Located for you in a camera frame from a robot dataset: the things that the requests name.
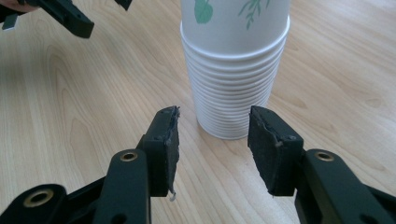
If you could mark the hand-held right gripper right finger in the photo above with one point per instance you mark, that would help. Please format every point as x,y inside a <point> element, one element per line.
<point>274,155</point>

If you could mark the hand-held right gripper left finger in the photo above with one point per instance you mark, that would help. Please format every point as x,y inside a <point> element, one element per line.
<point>163,155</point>

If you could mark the stack of white paper cups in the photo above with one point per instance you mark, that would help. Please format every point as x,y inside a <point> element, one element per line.
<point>232,90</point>

